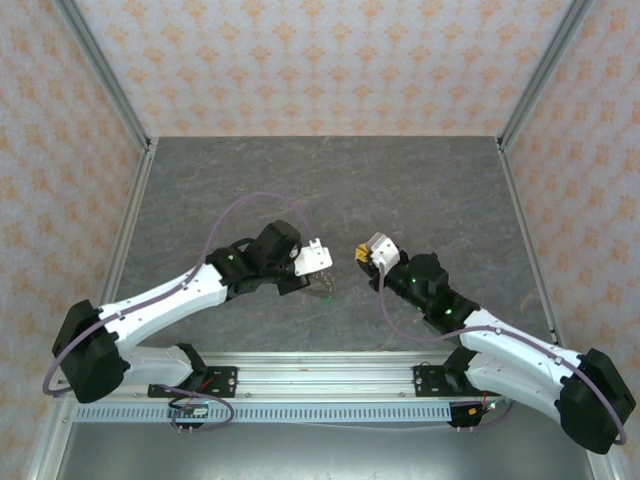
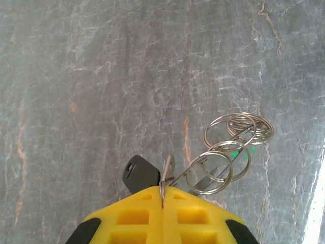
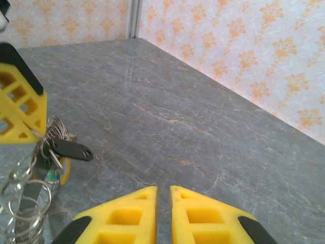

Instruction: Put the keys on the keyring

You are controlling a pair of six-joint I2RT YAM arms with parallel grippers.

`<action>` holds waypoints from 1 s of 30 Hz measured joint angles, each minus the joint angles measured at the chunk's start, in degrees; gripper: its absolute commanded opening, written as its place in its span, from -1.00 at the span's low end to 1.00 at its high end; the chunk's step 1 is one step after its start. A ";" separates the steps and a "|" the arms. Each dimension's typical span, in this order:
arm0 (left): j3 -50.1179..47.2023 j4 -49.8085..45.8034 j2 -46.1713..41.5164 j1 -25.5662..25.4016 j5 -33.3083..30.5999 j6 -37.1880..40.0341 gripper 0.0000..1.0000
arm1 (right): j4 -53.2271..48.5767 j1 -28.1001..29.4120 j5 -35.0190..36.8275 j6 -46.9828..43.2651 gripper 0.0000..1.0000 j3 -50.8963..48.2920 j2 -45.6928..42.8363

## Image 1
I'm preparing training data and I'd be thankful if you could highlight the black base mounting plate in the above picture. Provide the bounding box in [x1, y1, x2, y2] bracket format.
[148, 366, 239, 400]
[413, 364, 503, 400]

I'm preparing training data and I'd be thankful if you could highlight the small circuit board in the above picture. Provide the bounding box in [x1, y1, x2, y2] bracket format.
[467, 399, 503, 417]
[168, 402, 209, 419]

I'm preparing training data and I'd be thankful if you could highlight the grey metal panel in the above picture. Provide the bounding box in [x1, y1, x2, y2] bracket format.
[57, 422, 599, 480]

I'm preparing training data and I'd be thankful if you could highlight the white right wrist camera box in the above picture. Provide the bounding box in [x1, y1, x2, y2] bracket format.
[366, 232, 404, 269]

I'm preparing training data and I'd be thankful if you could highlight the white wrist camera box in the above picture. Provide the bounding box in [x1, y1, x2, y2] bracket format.
[293, 237, 335, 278]
[366, 232, 404, 269]

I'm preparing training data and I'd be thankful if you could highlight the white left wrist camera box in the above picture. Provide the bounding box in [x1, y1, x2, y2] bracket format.
[293, 237, 335, 278]

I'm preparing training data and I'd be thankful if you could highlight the aluminium table side rail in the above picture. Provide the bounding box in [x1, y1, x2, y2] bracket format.
[24, 137, 160, 480]
[496, 137, 621, 480]

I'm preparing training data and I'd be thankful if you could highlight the aluminium mounting rail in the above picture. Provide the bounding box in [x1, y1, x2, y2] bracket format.
[53, 351, 600, 400]

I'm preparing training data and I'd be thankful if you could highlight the white slotted cable duct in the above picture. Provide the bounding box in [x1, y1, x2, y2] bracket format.
[74, 404, 454, 425]

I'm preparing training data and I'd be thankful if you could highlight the aluminium frame post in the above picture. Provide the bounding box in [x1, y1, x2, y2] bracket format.
[497, 0, 596, 153]
[52, 0, 152, 151]

